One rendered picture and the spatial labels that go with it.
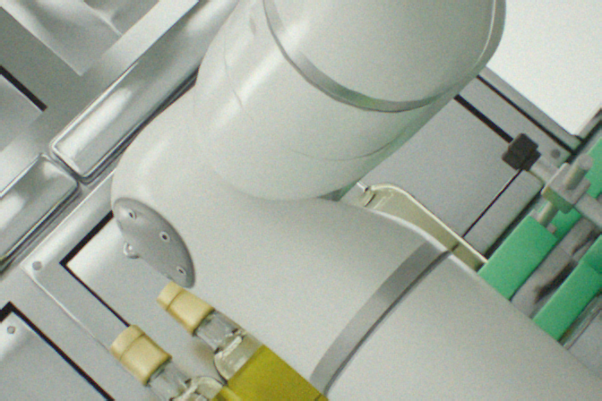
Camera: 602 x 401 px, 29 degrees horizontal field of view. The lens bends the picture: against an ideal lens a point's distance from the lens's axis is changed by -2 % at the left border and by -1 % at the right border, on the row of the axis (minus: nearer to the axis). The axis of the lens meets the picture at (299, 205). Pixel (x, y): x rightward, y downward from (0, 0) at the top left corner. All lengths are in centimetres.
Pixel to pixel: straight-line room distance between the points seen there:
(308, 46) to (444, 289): 18
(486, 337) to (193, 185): 15
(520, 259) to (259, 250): 39
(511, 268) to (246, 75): 49
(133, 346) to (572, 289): 37
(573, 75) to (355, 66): 88
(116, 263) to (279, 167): 70
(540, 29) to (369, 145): 84
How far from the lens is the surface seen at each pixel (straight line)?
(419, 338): 54
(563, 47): 128
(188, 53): 125
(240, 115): 46
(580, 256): 102
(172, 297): 101
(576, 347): 88
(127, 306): 116
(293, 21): 40
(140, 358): 100
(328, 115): 43
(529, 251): 91
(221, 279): 56
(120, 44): 128
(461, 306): 55
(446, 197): 119
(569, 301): 91
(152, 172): 56
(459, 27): 40
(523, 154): 91
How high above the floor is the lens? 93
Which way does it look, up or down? 11 degrees up
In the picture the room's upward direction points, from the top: 50 degrees counter-clockwise
